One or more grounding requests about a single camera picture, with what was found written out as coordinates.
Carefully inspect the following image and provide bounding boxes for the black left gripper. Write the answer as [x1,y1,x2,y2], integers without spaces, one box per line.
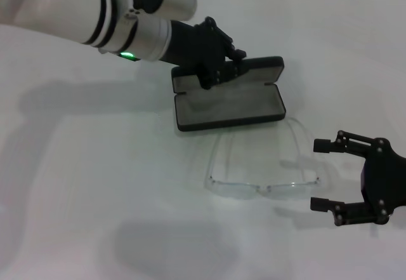
[159,15,247,91]

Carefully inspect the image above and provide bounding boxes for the clear white glasses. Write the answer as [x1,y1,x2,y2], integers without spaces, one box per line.
[202,117,322,201]

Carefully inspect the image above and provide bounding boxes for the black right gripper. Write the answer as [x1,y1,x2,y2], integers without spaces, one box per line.
[310,130,406,227]

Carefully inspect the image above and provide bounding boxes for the black glasses case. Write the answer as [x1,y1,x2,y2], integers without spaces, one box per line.
[170,56,287,133]

